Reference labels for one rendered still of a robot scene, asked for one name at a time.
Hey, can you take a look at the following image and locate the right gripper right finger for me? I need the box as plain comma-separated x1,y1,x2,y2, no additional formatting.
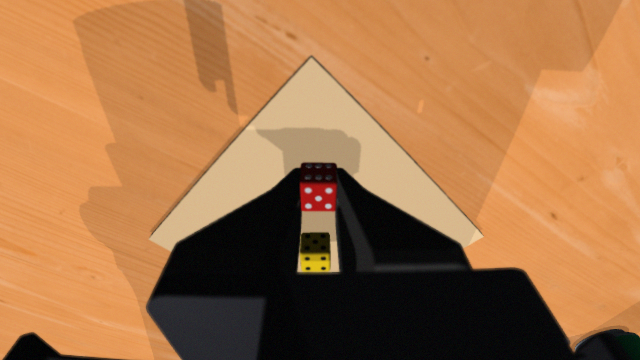
335,168,473,272

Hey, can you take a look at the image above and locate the beige flat mat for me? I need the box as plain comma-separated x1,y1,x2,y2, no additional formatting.
149,55,484,252

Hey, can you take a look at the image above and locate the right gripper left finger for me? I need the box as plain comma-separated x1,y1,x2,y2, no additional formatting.
161,168,302,273

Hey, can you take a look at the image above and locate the red die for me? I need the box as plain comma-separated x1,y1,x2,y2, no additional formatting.
300,162,337,211

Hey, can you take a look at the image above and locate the yellow die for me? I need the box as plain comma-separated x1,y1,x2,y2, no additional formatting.
300,232,331,272

